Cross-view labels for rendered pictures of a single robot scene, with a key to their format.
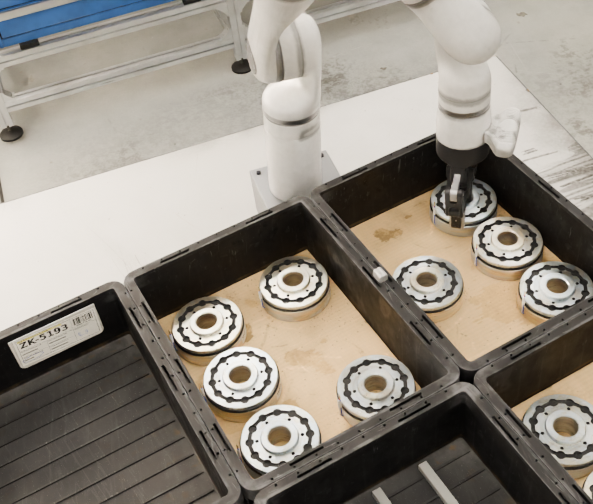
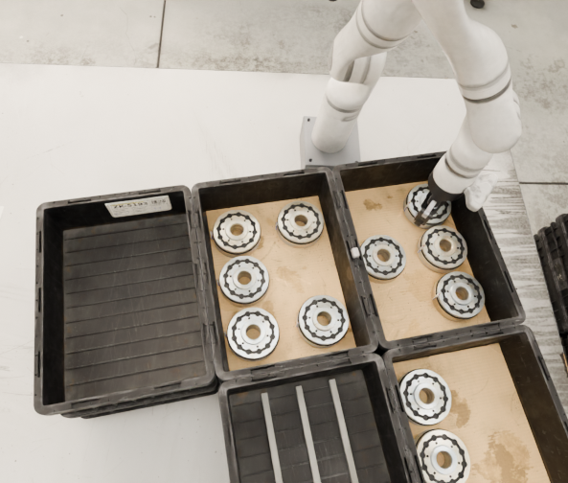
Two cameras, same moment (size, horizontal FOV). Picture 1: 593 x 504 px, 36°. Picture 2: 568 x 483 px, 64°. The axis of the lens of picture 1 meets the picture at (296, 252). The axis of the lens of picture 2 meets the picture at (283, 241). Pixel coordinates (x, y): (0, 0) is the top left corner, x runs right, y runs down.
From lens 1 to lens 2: 0.44 m
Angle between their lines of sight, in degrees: 20
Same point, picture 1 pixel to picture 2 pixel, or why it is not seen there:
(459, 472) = (352, 392)
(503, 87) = not seen: hidden behind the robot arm
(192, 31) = not seen: outside the picture
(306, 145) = (345, 125)
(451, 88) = (461, 155)
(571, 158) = (506, 179)
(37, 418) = (114, 251)
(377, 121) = (397, 102)
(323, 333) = (306, 262)
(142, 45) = not seen: outside the picture
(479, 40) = (501, 141)
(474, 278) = (413, 261)
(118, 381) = (170, 245)
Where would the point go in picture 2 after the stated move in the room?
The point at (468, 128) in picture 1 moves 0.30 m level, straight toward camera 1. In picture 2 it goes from (457, 182) to (399, 326)
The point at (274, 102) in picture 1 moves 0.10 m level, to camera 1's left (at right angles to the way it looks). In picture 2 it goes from (334, 91) to (289, 80)
